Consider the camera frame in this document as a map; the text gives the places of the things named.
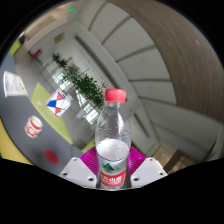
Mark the red-capped clear water bottle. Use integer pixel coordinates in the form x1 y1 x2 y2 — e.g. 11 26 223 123
94 88 133 190

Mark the lime green seat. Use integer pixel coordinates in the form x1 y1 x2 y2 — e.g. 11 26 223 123
8 38 23 56

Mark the white red blue cube box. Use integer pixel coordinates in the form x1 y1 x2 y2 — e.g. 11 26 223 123
45 89 72 118

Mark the large lime green table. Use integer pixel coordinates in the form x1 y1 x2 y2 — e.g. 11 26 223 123
30 82 74 145

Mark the framed wall picture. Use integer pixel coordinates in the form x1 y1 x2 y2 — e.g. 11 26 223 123
53 32 65 44

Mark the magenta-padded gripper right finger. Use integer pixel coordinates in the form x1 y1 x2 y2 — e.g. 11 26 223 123
125 146 168 189

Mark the small lime green table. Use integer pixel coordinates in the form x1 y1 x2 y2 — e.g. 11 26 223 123
81 139 97 153

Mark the red and white cup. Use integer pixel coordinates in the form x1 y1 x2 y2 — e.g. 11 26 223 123
23 115 44 139

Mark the colourful printed magazine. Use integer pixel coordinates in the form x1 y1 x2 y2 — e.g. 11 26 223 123
2 70 29 99

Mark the group of potted green plants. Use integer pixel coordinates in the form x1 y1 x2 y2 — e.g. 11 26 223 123
51 52 108 111

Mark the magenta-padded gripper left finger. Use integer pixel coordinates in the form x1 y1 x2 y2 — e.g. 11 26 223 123
58 146 100 189

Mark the red fire extinguisher box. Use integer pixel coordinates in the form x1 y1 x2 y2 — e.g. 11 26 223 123
32 49 43 60

